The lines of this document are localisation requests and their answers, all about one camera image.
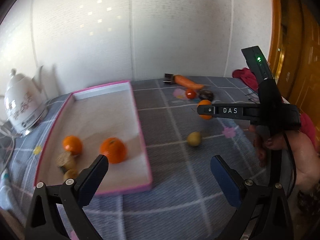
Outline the yellow-green small fruit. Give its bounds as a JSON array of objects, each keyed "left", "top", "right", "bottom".
[
  {"left": 63, "top": 169, "right": 79, "bottom": 181},
  {"left": 187, "top": 132, "right": 202, "bottom": 147}
]

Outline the brown cut log piece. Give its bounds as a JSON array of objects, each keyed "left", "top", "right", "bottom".
[{"left": 56, "top": 151, "right": 76, "bottom": 173}]

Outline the orange mandarin with stem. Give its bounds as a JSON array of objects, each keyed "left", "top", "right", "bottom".
[{"left": 62, "top": 135, "right": 83, "bottom": 155}]

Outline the person's right hand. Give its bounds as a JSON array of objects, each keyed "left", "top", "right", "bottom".
[{"left": 254, "top": 131, "right": 319, "bottom": 193}]

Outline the red cloth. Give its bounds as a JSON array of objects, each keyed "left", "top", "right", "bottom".
[{"left": 232, "top": 68, "right": 319, "bottom": 153}]

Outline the dark purple fruit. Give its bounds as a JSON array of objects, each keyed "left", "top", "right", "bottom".
[{"left": 199, "top": 89, "right": 214, "bottom": 102}]

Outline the red cherry tomato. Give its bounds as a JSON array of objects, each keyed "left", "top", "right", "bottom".
[{"left": 185, "top": 88, "right": 197, "bottom": 100}]

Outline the orange carrot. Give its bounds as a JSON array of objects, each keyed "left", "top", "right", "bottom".
[{"left": 174, "top": 75, "right": 204, "bottom": 90}]

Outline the grey patterned tablecloth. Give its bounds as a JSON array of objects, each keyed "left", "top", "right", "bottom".
[{"left": 1, "top": 77, "right": 267, "bottom": 239}]

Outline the small black cylinder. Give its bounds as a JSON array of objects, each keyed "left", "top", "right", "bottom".
[{"left": 163, "top": 73, "right": 175, "bottom": 85}]

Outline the wooden door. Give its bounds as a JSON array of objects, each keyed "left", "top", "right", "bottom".
[{"left": 267, "top": 0, "right": 320, "bottom": 111}]

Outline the white ceramic electric kettle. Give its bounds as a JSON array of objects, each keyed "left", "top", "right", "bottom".
[{"left": 2, "top": 67, "right": 48, "bottom": 137}]

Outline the pink rimmed cardboard tray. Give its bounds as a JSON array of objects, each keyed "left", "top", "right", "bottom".
[{"left": 34, "top": 80, "right": 152, "bottom": 196}]

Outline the white kettle power cable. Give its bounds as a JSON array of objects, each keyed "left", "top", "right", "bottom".
[{"left": 0, "top": 122, "right": 18, "bottom": 176}]

